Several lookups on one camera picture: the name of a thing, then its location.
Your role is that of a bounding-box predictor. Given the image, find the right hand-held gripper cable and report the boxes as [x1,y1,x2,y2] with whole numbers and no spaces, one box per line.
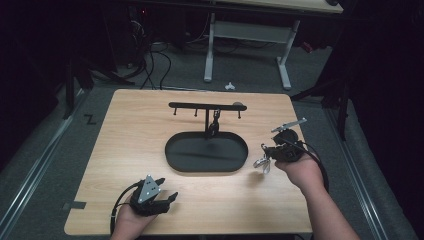
[283,136,331,194]

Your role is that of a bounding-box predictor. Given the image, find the black key rack with tray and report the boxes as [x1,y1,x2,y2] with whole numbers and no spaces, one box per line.
[164,101,249,174]

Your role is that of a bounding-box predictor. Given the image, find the hand-held gripper cable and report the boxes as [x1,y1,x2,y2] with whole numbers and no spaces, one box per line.
[283,136,331,194]
[109,181,144,236]

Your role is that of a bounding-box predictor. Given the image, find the black keychain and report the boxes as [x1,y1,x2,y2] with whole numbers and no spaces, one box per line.
[208,109,222,138]

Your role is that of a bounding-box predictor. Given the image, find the person's left hand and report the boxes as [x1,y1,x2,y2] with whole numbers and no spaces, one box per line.
[110,203,158,240]

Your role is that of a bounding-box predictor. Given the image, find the grey tape strip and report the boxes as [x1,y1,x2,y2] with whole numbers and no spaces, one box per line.
[62,200,87,211]

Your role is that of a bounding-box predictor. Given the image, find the metal floor rail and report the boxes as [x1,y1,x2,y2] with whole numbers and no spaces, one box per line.
[0,88,88,236]
[324,106,389,240]

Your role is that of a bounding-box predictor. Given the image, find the person's right hand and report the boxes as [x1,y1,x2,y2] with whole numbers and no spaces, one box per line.
[274,153,322,198]

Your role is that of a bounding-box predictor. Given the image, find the black floor cables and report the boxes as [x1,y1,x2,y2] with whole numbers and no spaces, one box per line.
[128,19,173,91]

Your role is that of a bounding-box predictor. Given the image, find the black tripod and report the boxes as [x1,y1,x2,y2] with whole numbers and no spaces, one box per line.
[289,73,356,142]

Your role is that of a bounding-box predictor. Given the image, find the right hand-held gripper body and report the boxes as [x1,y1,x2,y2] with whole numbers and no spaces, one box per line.
[266,117,308,164]

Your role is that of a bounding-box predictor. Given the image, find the white desk with metal legs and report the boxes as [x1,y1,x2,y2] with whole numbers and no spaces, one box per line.
[203,0,344,92]

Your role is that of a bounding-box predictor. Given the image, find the left hand-held gripper cable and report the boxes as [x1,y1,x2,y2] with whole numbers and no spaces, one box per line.
[109,181,144,236]

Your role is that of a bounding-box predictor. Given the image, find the silver keys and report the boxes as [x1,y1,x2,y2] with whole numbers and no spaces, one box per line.
[252,155,272,175]

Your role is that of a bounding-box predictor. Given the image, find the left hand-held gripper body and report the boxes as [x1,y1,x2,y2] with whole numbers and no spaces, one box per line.
[129,174,171,217]

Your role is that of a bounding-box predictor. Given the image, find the black stand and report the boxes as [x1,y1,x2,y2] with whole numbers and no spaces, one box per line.
[61,49,136,121]

